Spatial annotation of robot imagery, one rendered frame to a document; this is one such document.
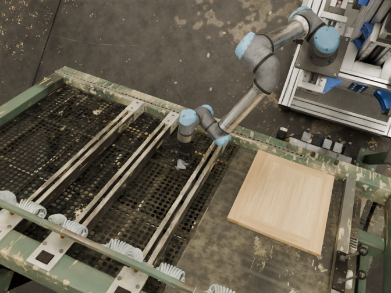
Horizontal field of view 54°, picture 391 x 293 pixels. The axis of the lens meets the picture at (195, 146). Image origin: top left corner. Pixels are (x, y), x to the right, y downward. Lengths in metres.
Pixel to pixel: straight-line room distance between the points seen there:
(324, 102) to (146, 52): 1.56
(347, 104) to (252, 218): 1.42
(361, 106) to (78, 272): 2.22
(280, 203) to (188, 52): 1.80
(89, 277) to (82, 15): 2.76
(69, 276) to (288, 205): 1.06
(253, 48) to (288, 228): 0.83
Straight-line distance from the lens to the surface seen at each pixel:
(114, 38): 3.60
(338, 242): 1.88
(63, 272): 1.51
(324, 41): 1.95
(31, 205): 1.58
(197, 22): 3.41
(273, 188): 2.02
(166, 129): 2.15
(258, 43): 1.67
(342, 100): 2.97
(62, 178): 1.86
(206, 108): 1.84
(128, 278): 1.47
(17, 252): 1.60
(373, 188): 2.26
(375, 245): 2.07
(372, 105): 3.00
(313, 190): 2.10
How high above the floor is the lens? 3.11
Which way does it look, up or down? 77 degrees down
